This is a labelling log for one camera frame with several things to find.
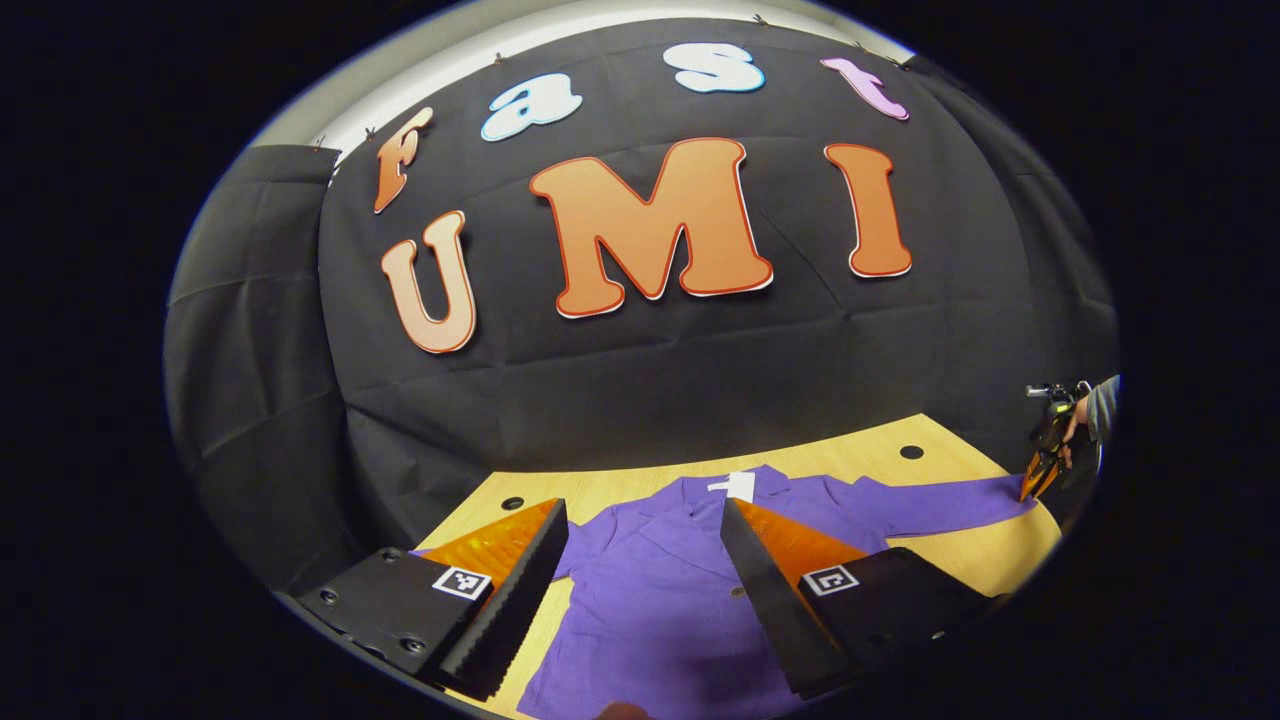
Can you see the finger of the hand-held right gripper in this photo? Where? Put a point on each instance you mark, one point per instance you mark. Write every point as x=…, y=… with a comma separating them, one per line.
x=1036, y=478

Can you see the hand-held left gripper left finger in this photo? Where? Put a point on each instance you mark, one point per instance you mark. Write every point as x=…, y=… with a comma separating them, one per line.
x=515, y=600

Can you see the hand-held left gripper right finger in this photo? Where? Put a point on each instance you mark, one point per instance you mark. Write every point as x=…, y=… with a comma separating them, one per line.
x=765, y=600

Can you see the purple shirt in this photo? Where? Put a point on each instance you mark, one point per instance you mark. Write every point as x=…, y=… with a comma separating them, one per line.
x=660, y=610

